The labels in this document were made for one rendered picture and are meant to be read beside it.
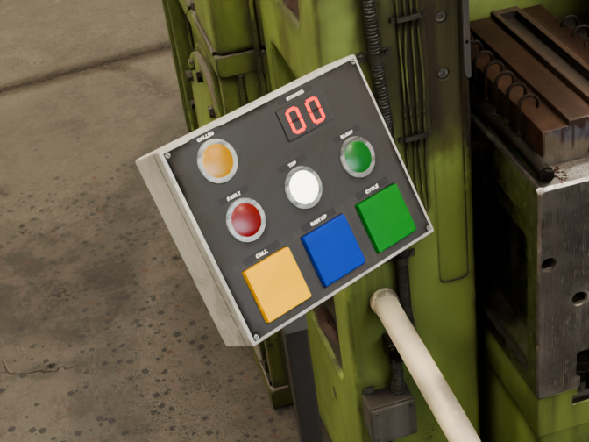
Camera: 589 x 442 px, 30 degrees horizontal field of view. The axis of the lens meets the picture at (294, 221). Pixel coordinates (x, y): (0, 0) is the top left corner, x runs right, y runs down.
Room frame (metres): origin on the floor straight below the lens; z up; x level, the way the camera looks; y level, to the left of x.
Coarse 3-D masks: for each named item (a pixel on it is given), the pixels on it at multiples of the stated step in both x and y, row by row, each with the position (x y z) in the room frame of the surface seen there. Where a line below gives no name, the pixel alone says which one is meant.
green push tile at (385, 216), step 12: (384, 192) 1.29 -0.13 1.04; (396, 192) 1.29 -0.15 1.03; (360, 204) 1.26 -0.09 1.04; (372, 204) 1.27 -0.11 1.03; (384, 204) 1.28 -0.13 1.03; (396, 204) 1.28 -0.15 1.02; (360, 216) 1.26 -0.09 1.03; (372, 216) 1.26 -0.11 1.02; (384, 216) 1.27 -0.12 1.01; (396, 216) 1.27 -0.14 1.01; (408, 216) 1.28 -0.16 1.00; (372, 228) 1.25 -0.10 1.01; (384, 228) 1.25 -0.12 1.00; (396, 228) 1.26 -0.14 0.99; (408, 228) 1.27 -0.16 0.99; (372, 240) 1.24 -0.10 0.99; (384, 240) 1.24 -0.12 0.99; (396, 240) 1.25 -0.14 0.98
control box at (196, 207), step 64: (256, 128) 1.28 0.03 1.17; (320, 128) 1.31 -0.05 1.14; (384, 128) 1.35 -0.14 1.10; (192, 192) 1.19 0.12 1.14; (256, 192) 1.22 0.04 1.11; (320, 192) 1.25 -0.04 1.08; (192, 256) 1.18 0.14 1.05; (256, 256) 1.17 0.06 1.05; (384, 256) 1.24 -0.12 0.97; (256, 320) 1.11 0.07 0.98
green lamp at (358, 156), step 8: (352, 144) 1.32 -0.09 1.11; (360, 144) 1.32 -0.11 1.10; (352, 152) 1.31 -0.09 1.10; (360, 152) 1.31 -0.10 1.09; (368, 152) 1.32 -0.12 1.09; (352, 160) 1.30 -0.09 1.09; (360, 160) 1.30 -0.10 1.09; (368, 160) 1.31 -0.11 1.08; (352, 168) 1.29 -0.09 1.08; (360, 168) 1.30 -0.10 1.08
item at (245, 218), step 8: (240, 208) 1.20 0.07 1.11; (248, 208) 1.20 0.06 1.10; (256, 208) 1.21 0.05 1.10; (232, 216) 1.19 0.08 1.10; (240, 216) 1.19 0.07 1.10; (248, 216) 1.19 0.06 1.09; (256, 216) 1.20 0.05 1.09; (232, 224) 1.18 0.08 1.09; (240, 224) 1.18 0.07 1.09; (248, 224) 1.19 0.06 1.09; (256, 224) 1.19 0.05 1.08; (240, 232) 1.18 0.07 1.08; (248, 232) 1.18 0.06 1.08; (256, 232) 1.19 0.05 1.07
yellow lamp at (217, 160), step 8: (216, 144) 1.24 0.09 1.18; (208, 152) 1.23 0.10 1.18; (216, 152) 1.23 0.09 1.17; (224, 152) 1.24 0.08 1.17; (208, 160) 1.22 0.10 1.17; (216, 160) 1.22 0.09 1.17; (224, 160) 1.23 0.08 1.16; (232, 160) 1.23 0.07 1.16; (208, 168) 1.21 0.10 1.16; (216, 168) 1.22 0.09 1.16; (224, 168) 1.22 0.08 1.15; (216, 176) 1.21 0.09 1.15
